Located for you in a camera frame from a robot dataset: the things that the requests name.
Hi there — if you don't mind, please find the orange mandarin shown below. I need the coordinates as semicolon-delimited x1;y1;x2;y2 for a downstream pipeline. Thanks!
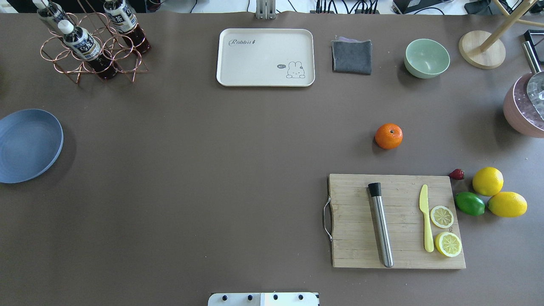
374;123;403;150

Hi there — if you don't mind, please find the blue plate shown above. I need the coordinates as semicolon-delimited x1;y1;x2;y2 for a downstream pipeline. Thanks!
0;109;64;184

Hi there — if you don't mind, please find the cream rabbit tray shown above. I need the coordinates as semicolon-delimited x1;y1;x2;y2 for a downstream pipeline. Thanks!
216;28;315;87

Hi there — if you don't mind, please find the steel muddler black tip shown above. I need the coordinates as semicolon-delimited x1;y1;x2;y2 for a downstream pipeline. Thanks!
368;182;394;269

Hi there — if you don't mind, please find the bamboo cutting board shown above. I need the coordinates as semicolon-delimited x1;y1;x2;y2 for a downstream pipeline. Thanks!
328;174;466;269

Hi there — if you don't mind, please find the grey folded cloth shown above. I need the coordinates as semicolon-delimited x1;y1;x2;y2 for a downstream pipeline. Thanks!
331;36;373;75

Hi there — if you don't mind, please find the green bowl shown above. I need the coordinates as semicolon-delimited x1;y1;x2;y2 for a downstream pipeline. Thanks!
404;39;451;78

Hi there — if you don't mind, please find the yellow plastic knife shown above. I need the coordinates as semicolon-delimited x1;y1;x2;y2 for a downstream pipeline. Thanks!
419;184;434;252

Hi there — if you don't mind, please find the lemon slice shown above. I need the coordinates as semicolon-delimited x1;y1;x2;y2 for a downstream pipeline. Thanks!
430;205;454;229

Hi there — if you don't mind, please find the red strawberry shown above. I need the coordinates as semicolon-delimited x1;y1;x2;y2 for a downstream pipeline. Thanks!
448;168;465;180

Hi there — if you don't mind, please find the lemon half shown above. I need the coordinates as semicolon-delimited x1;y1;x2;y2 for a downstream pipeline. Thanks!
435;231;462;257

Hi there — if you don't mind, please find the tea bottle lower middle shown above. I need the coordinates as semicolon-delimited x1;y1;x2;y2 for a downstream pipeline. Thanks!
103;0;151;54

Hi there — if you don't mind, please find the tea bottle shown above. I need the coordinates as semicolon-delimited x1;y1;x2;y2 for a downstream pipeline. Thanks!
33;0;73;32
58;20;117;79
103;0;151;54

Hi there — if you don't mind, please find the green lime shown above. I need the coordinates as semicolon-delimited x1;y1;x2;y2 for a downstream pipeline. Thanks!
454;192;486;216

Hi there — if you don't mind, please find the tea bottle top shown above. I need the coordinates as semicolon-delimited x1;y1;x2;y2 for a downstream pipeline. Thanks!
58;20;117;79

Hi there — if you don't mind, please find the yellow lemon near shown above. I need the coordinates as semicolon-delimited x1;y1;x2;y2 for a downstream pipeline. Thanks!
472;167;504;196

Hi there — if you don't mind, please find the yellow lemon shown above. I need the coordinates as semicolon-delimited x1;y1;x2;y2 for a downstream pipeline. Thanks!
487;192;528;218
472;167;504;196

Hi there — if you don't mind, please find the wooden stand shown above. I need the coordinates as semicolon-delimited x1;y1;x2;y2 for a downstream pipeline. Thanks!
459;0;543;69

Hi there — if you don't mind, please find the yellow lemon far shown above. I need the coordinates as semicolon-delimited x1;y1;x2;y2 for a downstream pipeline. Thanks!
487;192;528;218

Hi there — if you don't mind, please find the pink bowl with ice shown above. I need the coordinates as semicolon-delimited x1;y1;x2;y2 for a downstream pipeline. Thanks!
503;72;544;138

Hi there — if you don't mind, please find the tea bottle lower outer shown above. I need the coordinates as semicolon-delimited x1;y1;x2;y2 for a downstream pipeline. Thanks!
33;0;73;32

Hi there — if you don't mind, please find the steel ice scoop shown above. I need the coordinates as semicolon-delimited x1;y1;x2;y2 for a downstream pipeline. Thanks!
523;41;544;120

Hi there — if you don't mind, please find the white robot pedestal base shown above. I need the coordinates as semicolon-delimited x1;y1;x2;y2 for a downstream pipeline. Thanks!
208;292;320;306

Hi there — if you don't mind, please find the copper wire bottle rack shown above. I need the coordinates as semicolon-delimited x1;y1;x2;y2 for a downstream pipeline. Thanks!
34;0;151;84

